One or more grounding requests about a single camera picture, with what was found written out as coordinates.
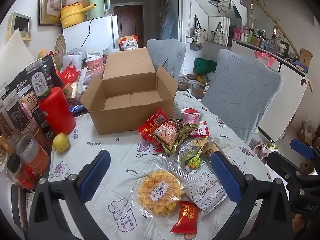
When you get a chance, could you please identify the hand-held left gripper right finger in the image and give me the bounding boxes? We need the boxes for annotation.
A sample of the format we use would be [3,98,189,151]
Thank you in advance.
[211,151,292,240]

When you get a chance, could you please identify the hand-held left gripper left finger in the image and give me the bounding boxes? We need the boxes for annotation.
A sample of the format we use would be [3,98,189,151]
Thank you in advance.
[28,149,112,240]

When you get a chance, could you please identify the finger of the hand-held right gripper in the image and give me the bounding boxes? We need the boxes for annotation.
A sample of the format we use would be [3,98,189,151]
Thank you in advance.
[266,151,308,180]
[290,139,320,160]

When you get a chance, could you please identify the white bread-print snack packet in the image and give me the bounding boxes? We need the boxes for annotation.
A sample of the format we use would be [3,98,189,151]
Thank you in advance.
[186,165,228,218]

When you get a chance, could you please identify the small gold box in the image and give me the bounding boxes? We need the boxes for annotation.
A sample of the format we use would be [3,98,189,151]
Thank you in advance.
[202,141,220,163]

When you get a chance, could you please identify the green lollipop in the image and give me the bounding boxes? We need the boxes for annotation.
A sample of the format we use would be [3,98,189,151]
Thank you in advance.
[187,137,208,168]

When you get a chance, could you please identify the clear silver snack packet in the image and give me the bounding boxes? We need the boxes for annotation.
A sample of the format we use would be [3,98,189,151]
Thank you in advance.
[175,137,213,170]

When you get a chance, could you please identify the small red candy packet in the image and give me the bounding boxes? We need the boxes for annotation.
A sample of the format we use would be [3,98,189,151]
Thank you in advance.
[170,201,201,234]

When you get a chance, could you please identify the brown cardboard box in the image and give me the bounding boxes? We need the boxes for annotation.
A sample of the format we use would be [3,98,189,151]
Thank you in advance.
[79,47,178,136]

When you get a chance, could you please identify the clear waffle packet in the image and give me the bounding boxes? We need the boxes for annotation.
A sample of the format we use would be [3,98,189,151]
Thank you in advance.
[130,164,198,218]

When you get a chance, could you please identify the pink jelly cup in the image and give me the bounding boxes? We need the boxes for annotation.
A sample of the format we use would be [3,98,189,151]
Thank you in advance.
[180,107,202,125]

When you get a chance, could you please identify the red yellow-print snack packet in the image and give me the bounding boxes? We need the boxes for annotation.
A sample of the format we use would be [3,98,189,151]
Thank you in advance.
[137,109,168,147]

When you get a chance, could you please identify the pink slippers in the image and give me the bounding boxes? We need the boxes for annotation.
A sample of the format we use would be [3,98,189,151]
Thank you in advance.
[250,141,267,155]

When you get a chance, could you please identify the white quilted printed tablecloth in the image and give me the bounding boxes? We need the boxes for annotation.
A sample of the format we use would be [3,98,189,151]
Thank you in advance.
[47,90,273,240]

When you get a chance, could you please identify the yellow lemon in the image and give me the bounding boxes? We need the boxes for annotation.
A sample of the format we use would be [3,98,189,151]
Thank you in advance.
[52,133,70,152]

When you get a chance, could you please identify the white cabinet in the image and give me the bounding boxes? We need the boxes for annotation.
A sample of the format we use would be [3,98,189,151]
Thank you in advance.
[230,39,310,143]

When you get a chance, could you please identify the red white label packet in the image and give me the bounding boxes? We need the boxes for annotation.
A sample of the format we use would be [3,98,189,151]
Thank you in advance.
[192,121,209,138]

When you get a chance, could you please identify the blue comb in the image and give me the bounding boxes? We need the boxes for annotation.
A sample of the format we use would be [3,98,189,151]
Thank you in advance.
[69,104,87,115]

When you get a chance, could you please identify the empty clear plastic jar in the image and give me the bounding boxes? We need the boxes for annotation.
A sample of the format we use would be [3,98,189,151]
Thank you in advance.
[15,133,49,174]

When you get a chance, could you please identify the red plastic canister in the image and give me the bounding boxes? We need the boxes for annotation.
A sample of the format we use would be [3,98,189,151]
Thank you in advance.
[38,87,77,136]

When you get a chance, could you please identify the grey covered chair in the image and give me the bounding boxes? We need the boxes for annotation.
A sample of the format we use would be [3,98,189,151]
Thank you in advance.
[146,39,187,82]
[201,49,284,144]

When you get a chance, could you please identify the black lid jar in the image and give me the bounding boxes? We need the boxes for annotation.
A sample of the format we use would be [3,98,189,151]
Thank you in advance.
[6,152,22,175]

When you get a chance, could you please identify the small open cardboard carton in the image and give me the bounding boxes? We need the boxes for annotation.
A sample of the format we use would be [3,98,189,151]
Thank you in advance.
[299,47,313,67]

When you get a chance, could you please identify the pink bottle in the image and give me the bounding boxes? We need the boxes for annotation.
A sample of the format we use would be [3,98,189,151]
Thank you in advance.
[21,102,34,120]

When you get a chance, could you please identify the pink ribbon bow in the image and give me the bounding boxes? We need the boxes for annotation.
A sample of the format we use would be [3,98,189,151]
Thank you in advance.
[254,50,277,68]

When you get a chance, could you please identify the red foil packet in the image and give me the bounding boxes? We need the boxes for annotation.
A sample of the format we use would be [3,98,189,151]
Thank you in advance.
[59,62,80,85]

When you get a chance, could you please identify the clear jar dark label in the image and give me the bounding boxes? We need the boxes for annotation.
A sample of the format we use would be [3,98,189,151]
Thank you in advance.
[26,59,54,100]

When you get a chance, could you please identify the green crate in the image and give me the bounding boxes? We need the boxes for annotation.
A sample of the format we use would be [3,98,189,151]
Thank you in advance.
[194,58,217,73]

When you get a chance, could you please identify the row of cosmetic bottles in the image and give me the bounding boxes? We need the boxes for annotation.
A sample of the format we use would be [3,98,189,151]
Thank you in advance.
[232,25,300,60]

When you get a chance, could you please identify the black stand-up pouch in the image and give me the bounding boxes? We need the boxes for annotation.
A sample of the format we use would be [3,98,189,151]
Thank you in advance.
[5,55,65,135]

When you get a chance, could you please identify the round woven fan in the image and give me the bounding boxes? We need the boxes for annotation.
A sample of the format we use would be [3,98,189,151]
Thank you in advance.
[54,34,67,68]

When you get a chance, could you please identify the bamboo pole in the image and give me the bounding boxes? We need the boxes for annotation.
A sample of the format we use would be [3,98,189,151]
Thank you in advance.
[241,0,314,92]

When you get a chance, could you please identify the large red snack bag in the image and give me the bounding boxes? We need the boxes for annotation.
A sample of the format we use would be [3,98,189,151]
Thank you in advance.
[118,35,139,52]

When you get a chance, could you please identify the white fridge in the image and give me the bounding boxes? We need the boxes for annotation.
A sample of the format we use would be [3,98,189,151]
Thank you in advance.
[62,15,119,55]

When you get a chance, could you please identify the white foam board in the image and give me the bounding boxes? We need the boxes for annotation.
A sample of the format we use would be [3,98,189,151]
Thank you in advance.
[0,29,35,85]

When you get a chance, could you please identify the white printed tote bag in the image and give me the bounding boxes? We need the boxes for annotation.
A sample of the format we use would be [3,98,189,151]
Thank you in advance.
[192,15,208,44]

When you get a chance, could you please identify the brown door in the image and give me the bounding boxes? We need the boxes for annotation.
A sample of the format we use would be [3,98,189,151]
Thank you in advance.
[113,5,143,48]

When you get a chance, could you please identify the yellow cooking pot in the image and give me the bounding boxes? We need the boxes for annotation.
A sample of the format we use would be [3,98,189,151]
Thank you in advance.
[59,2,97,29]

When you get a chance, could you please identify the blue plastic bag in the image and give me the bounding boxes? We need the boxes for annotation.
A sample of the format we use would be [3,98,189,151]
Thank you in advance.
[161,1,179,40]

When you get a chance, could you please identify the light green electric kettle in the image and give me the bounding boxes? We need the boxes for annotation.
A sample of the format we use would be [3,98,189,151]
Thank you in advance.
[88,0,110,19]

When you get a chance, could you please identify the gold framed picture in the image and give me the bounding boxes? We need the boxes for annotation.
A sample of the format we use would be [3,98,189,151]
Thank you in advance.
[37,0,64,27]

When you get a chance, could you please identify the black power cable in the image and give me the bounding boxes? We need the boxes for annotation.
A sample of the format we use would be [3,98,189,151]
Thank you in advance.
[81,17,94,47]

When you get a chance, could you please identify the beige wall intercom panel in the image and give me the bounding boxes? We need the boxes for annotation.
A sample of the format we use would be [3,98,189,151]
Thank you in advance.
[7,12,32,41]

